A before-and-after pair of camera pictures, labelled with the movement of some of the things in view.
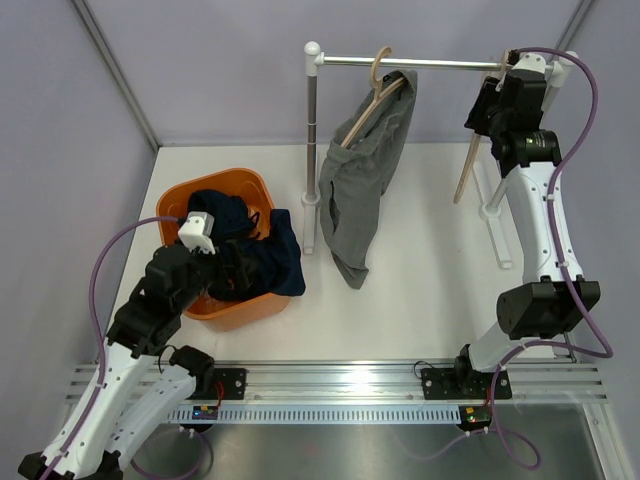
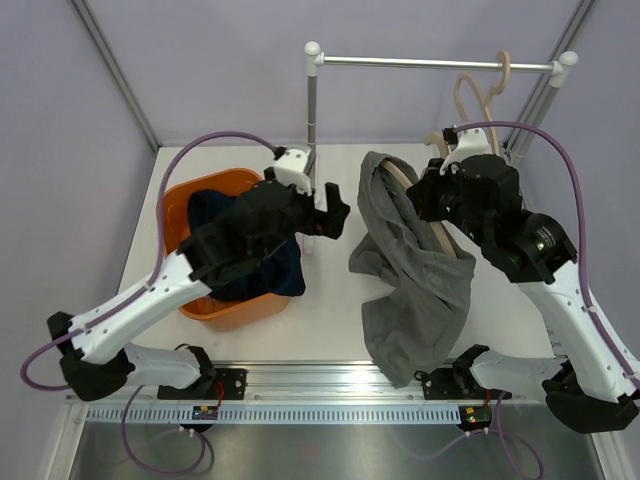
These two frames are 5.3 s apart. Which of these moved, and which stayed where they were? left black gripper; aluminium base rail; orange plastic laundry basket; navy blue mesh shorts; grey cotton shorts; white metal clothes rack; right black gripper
Moved: right black gripper; grey cotton shorts; left black gripper
Stayed: navy blue mesh shorts; white metal clothes rack; aluminium base rail; orange plastic laundry basket
